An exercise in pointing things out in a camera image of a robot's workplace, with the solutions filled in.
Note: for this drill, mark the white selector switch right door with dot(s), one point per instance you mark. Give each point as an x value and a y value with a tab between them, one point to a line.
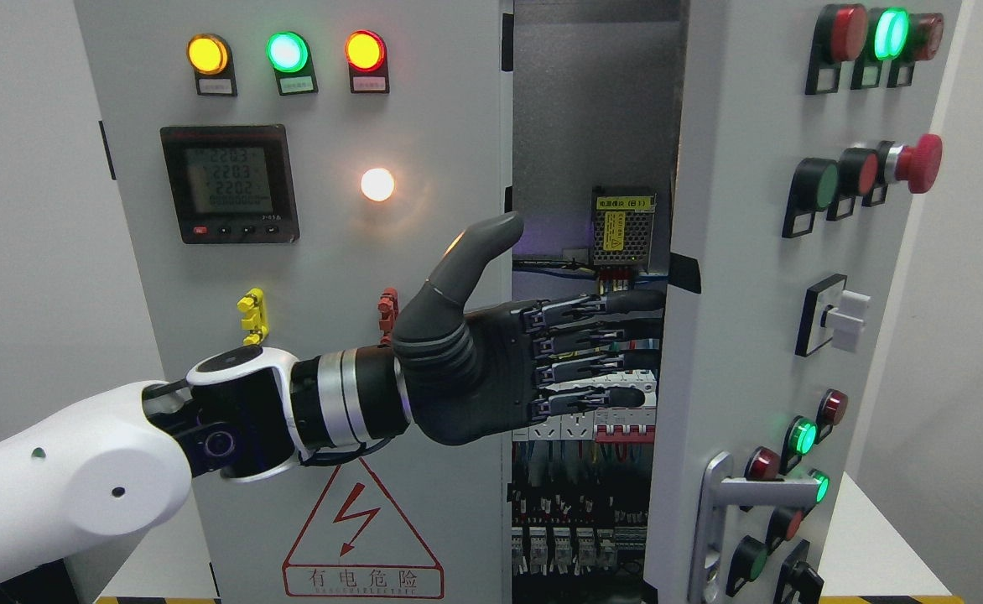
831	314

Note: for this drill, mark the yellow indicator lamp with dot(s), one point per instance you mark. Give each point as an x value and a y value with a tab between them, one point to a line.
212	64

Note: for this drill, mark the lower relay terminal row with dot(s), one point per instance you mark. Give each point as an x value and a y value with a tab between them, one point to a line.
563	531

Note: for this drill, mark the green indicator lamp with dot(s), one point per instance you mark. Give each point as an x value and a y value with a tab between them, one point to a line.
290	57

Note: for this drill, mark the dark grey robot left hand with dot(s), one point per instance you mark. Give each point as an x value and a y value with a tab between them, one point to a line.
506	367

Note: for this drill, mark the red indicator lamp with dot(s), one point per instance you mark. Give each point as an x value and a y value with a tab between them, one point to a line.
366	56

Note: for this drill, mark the white glowing indicator lamp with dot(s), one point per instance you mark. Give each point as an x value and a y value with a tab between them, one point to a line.
377	184

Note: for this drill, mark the white socket breaker row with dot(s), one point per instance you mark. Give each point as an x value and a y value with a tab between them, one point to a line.
634	425

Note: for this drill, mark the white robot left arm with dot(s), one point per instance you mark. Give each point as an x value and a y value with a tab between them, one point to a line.
121	462

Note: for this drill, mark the grey cabinet door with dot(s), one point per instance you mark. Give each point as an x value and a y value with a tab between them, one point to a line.
444	131
784	103

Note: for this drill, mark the red emergency stop button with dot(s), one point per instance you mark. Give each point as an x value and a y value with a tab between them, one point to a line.
916	164

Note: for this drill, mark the black digital power meter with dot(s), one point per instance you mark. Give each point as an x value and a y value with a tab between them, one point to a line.
231	184

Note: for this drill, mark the metal mesh power supply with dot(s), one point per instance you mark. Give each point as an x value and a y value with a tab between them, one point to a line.
622	219

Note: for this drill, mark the yellow terminal connector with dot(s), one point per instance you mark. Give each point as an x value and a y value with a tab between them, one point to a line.
252	306

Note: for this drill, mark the red electric hazard sticker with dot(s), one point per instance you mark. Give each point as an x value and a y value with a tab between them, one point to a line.
357	543

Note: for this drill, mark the red terminal connector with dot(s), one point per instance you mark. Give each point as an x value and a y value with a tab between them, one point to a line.
388	309

